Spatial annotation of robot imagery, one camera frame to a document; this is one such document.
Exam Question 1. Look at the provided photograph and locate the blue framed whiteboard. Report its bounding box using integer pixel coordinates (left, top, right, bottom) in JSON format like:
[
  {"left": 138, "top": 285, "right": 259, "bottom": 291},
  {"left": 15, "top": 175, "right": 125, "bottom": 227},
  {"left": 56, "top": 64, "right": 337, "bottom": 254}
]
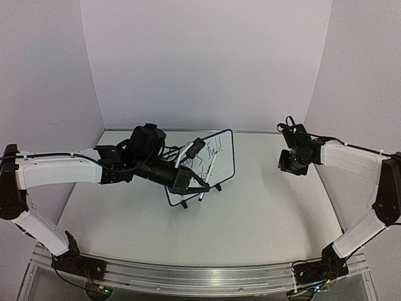
[{"left": 165, "top": 129, "right": 236, "bottom": 191}]

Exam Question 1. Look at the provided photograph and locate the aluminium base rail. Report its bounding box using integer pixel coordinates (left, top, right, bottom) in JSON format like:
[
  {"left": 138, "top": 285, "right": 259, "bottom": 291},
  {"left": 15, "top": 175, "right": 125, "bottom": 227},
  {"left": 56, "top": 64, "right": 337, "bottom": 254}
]
[{"left": 18, "top": 246, "right": 377, "bottom": 300}]

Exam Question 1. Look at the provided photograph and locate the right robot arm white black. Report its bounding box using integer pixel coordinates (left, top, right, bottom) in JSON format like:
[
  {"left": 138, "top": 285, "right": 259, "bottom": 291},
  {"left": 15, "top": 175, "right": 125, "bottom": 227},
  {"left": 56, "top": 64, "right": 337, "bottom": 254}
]
[{"left": 277, "top": 123, "right": 400, "bottom": 263}]

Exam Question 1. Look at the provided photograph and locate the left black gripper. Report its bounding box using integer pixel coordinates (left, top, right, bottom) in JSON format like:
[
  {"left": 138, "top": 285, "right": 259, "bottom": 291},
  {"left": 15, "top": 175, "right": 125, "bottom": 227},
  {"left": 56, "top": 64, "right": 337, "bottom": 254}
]
[{"left": 135, "top": 154, "right": 211, "bottom": 196}]

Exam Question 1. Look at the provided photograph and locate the white whiteboard marker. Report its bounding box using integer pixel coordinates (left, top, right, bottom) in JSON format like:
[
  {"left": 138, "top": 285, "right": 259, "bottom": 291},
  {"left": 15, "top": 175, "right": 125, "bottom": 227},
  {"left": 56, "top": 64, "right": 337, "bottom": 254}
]
[{"left": 198, "top": 154, "right": 217, "bottom": 202}]

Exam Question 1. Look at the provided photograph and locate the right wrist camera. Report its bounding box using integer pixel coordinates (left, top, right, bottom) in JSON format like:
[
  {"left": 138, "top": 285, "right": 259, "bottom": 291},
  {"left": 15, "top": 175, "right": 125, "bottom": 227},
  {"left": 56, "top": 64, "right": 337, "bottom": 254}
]
[{"left": 276, "top": 123, "right": 296, "bottom": 133}]

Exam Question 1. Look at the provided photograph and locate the left base cable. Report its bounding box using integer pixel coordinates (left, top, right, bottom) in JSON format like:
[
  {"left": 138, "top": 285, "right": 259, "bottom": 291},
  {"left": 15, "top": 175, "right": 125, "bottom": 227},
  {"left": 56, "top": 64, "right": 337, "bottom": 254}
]
[{"left": 48, "top": 256, "right": 107, "bottom": 295}]

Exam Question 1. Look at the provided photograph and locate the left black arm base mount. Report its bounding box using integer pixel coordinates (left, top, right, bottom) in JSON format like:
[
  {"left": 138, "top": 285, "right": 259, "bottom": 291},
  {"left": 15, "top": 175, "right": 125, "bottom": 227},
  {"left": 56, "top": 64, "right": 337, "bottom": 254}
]
[{"left": 51, "top": 250, "right": 107, "bottom": 280}]

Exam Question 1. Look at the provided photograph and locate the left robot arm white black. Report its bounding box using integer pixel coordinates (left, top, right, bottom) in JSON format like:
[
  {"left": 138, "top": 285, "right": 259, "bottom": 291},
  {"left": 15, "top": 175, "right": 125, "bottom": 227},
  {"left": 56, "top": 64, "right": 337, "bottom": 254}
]
[{"left": 1, "top": 124, "right": 211, "bottom": 273}]

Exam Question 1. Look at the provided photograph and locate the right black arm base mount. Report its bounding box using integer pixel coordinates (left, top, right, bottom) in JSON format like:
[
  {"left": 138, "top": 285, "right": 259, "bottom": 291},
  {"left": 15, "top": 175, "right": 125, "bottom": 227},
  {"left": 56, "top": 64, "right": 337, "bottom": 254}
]
[{"left": 291, "top": 256, "right": 349, "bottom": 285}]

